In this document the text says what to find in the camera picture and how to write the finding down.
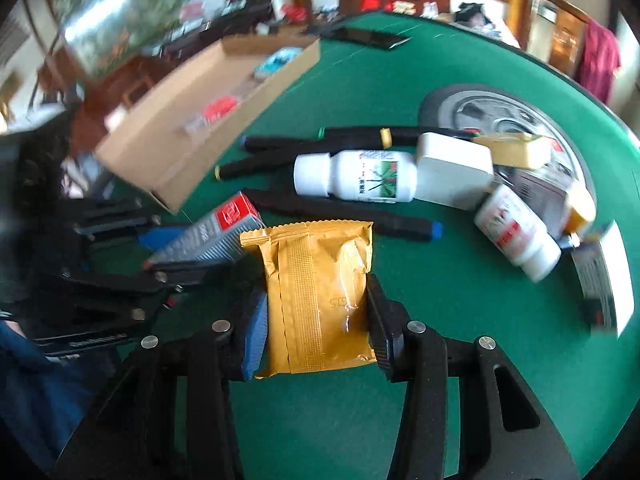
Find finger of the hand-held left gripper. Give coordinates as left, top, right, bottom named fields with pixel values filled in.
left=62, top=264, right=207, bottom=311
left=75, top=199, right=195, bottom=256

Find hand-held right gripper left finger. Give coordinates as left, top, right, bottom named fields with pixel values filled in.
left=52, top=290, right=271, bottom=480

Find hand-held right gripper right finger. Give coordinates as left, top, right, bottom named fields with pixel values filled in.
left=365, top=274, right=583, bottom=480

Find red and grey carton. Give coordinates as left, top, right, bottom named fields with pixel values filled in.
left=145, top=192, right=266, bottom=273

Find gold snack packet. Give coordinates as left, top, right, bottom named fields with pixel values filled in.
left=240, top=220, right=377, bottom=380

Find cardboard box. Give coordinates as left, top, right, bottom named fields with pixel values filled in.
left=95, top=35, right=321, bottom=213

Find black marker blue cap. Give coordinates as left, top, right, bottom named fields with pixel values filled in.
left=245, top=189, right=443, bottom=242

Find white bottle green label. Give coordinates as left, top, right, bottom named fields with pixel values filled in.
left=293, top=150, right=418, bottom=204

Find blue and white box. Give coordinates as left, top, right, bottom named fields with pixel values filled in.
left=570, top=220, right=632, bottom=338

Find black marker yellow cap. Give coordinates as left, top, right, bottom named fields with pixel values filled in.
left=215, top=152, right=306, bottom=182

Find person's blue jeans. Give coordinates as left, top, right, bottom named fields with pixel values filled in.
left=0, top=320, right=121, bottom=471

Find red small packet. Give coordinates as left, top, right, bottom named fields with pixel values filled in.
left=202, top=97, right=238, bottom=121

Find black marker purple cap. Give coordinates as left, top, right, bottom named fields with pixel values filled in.
left=241, top=135, right=351, bottom=152

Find white bottle red label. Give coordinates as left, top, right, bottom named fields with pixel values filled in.
left=474, top=185, right=562, bottom=283

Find white rectangular box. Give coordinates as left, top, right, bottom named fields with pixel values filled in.
left=415, top=131, right=495, bottom=211

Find teal packet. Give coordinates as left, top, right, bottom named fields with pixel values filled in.
left=254, top=47, right=303, bottom=81

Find silver box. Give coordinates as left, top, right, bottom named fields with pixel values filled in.
left=510, top=167, right=586, bottom=233

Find black glass table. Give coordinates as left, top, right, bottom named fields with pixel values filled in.
left=160, top=2, right=273, bottom=56

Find yellow small box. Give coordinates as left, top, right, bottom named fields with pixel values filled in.
left=472, top=132, right=551, bottom=170

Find framed painting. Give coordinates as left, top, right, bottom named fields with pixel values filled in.
left=52, top=0, right=211, bottom=76

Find amber bottle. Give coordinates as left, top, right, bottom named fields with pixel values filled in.
left=562, top=195, right=597, bottom=236

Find round grey table panel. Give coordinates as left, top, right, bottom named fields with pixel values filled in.
left=417, top=82, right=596, bottom=241

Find black flat slab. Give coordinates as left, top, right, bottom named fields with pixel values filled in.
left=320, top=25, right=412, bottom=51

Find pile of clothes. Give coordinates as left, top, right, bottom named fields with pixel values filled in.
left=450, top=2, right=501, bottom=28

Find maroon cloth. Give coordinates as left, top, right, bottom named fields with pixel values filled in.
left=577, top=20, right=621, bottom=106

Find wooden chair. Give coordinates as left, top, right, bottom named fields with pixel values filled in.
left=445, top=0, right=591, bottom=76

